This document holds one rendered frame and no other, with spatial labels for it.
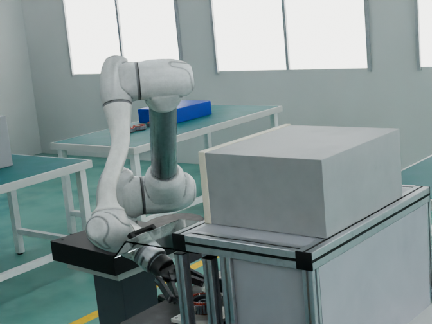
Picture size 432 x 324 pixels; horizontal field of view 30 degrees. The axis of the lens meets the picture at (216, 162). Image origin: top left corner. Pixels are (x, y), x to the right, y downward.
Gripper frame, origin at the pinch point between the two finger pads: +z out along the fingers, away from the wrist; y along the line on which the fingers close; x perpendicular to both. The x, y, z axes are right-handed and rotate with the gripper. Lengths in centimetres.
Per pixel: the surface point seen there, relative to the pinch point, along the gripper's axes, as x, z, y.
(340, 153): 69, 20, 2
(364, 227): 52, 33, -4
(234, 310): 24.1, 19.8, 22.1
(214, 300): 21.0, 12.8, 20.6
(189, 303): 13.4, 5.7, 19.6
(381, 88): -90, -149, -473
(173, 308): -11.3, -9.2, -1.0
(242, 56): -139, -295, -474
